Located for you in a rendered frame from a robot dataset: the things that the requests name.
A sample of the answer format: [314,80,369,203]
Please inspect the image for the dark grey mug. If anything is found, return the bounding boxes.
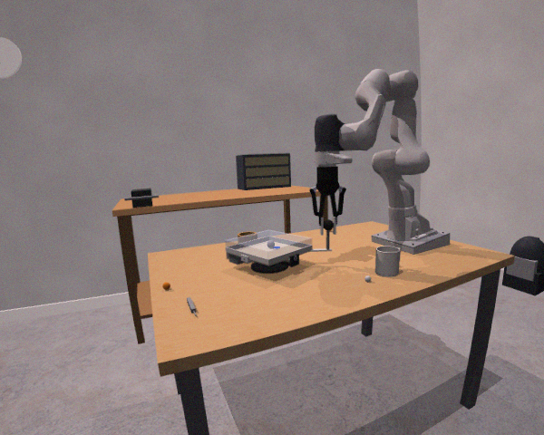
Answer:
[375,246,401,277]

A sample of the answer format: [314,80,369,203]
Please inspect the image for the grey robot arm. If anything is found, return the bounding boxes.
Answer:
[315,69,435,241]

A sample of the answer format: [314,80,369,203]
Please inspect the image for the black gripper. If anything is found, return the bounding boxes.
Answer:
[309,167,346,236]

